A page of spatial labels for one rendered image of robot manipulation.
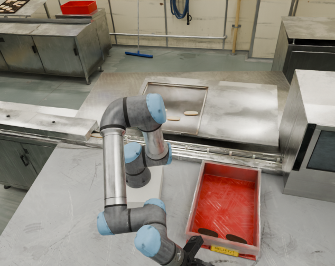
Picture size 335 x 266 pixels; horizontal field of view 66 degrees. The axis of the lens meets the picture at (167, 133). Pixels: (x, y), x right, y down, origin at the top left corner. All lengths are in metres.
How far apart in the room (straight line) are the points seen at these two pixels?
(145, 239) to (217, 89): 1.51
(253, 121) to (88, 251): 1.27
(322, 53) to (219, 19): 2.42
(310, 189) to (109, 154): 1.06
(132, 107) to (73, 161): 0.95
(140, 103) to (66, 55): 3.51
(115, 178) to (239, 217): 0.75
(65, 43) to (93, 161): 2.80
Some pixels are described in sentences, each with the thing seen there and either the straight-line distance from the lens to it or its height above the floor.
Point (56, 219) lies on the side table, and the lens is 1.55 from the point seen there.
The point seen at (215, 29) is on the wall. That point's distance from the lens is 5.19.
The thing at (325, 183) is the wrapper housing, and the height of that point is 0.95.
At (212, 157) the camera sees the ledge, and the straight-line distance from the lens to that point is 1.63.
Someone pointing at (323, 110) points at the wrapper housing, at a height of 1.30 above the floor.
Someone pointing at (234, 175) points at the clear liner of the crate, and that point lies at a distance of 1.55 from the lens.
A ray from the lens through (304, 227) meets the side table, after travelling 1.49.
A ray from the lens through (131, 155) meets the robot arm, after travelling 1.30.
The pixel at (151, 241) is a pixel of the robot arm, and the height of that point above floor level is 1.32.
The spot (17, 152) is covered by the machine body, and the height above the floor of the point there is 0.62.
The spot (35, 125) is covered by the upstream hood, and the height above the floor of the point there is 0.92.
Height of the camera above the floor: 2.00
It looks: 39 degrees down
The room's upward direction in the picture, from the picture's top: 4 degrees counter-clockwise
